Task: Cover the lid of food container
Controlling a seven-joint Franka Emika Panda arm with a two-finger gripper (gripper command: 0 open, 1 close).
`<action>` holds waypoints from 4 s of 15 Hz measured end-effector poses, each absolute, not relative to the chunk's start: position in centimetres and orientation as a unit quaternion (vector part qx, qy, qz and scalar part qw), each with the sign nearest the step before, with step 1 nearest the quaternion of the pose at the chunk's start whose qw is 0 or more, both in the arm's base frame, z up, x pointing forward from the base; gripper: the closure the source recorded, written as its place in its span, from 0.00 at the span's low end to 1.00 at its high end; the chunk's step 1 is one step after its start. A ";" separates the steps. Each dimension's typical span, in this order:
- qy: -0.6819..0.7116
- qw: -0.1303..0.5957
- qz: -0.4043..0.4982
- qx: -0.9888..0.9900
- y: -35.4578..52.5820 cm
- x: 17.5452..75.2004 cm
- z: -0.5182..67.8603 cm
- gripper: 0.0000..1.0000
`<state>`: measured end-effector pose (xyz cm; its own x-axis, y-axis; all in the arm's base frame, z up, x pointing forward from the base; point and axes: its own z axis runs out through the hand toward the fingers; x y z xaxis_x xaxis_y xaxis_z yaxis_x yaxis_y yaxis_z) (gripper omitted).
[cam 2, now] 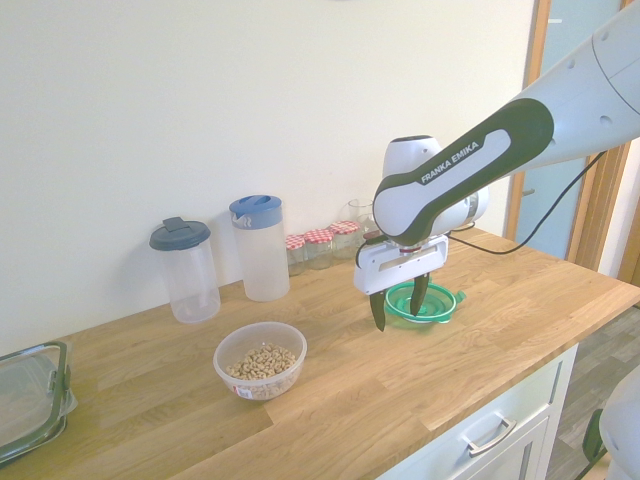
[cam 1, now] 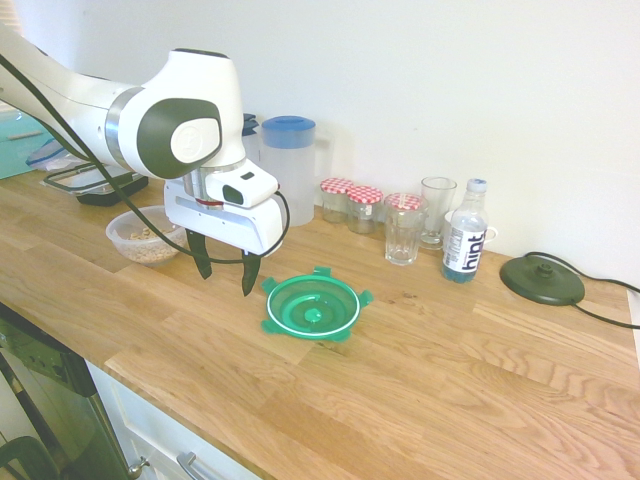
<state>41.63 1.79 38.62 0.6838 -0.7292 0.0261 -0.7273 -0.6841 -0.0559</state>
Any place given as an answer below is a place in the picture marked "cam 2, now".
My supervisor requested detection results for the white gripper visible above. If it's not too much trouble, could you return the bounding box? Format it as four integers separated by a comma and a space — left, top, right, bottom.
353, 235, 450, 333

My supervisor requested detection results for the green round container lid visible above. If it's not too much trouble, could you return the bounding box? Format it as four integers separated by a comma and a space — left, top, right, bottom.
384, 279, 468, 327

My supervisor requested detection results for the clear round food container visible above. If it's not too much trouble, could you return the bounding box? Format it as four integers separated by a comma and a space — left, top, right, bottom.
213, 321, 308, 403

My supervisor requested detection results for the clear pitcher with blue lid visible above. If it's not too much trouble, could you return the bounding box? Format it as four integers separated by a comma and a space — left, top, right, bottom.
228, 194, 291, 303

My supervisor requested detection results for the clear canister with grey lid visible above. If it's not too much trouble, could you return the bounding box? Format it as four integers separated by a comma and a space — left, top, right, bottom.
148, 216, 222, 325

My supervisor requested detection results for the glass box green clip lid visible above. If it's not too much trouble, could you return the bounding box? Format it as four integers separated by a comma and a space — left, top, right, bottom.
0, 341, 77, 464

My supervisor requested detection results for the clear drinking glass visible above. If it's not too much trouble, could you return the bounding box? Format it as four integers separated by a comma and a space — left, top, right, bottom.
347, 198, 377, 247

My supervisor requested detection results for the cereal rings heap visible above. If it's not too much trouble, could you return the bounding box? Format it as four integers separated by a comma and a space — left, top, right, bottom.
224, 342, 299, 400

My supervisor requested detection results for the frosted glass door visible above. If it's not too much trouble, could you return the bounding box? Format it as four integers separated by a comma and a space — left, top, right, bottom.
513, 0, 624, 262

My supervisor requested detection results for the silver drawer handle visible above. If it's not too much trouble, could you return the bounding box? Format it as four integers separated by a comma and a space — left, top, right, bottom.
460, 417, 518, 458

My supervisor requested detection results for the white drawer with handle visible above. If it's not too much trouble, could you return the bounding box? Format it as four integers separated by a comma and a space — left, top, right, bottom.
379, 344, 581, 480

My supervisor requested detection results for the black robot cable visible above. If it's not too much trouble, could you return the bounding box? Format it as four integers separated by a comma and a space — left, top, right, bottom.
449, 149, 607, 256

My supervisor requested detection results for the wooden door frame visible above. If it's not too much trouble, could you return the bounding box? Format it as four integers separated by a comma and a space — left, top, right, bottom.
503, 0, 640, 287

